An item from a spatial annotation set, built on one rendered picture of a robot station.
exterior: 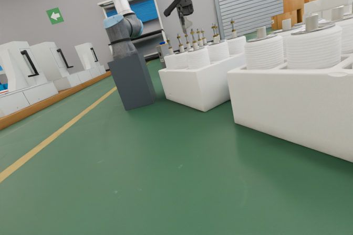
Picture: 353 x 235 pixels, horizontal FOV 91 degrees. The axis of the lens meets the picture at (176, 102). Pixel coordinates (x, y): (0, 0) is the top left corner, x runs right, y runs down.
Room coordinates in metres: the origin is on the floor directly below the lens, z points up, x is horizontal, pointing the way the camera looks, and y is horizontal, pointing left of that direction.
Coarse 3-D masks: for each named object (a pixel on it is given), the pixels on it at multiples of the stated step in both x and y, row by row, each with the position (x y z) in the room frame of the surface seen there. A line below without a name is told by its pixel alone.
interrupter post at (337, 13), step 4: (332, 8) 0.43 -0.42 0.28; (336, 8) 0.42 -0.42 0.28; (340, 8) 0.42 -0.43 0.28; (332, 12) 0.43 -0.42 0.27; (336, 12) 0.42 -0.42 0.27; (340, 12) 0.42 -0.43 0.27; (332, 16) 0.43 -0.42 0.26; (336, 16) 0.42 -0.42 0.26; (340, 16) 0.42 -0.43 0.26; (332, 20) 0.43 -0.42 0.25
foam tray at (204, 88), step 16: (224, 64) 0.74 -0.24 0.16; (240, 64) 0.77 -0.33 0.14; (176, 80) 0.84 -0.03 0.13; (192, 80) 0.71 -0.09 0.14; (208, 80) 0.69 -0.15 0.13; (224, 80) 0.73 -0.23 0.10; (176, 96) 0.88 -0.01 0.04; (192, 96) 0.74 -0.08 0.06; (208, 96) 0.69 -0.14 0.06; (224, 96) 0.72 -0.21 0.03
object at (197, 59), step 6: (204, 48) 0.75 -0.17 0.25; (186, 54) 0.77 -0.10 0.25; (192, 54) 0.74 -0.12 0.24; (198, 54) 0.73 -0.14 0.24; (204, 54) 0.73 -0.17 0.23; (192, 60) 0.74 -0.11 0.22; (198, 60) 0.73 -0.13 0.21; (204, 60) 0.73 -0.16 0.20; (192, 66) 0.75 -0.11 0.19; (198, 66) 0.73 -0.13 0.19; (204, 66) 0.73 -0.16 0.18
